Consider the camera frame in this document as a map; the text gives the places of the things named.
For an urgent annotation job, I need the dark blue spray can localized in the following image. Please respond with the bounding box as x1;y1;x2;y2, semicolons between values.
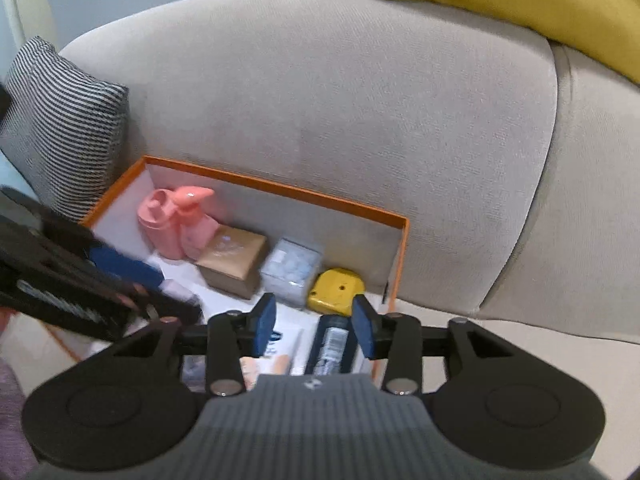
305;312;373;378

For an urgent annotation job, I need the beige sofa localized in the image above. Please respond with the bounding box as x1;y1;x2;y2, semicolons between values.
0;0;640;411

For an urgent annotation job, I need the white squeeze tube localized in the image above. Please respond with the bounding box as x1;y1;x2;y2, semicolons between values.
267;327;306;377

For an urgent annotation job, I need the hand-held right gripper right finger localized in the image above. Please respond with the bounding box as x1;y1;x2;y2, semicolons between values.
352;295;516;396

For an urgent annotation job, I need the clear plastic box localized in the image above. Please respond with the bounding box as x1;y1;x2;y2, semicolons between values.
259;237;325;309

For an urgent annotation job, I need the yellow plastic tape measure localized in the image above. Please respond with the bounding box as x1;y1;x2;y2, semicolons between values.
306;268;366;317

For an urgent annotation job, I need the pink spray bottle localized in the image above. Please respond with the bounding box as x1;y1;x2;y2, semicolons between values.
172;186;221;261

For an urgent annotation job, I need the picture card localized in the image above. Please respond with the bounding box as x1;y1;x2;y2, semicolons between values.
181;356;207;393

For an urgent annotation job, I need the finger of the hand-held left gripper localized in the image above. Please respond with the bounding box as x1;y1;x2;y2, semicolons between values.
135;290;203;323
0;187;163;291

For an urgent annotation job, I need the houndstooth pillow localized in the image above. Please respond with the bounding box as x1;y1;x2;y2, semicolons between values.
0;36;130;223

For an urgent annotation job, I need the orange cardboard box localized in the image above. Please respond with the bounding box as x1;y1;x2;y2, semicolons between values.
45;156;411;396

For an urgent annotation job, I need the small brown cardboard box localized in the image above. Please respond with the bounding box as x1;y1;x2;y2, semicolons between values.
195;227;268;301

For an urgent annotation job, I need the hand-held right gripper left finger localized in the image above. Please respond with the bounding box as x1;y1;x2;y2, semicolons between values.
112;293;277;396

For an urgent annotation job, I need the pink plastic cup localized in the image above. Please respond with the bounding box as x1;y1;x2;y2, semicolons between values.
137;189;186;261

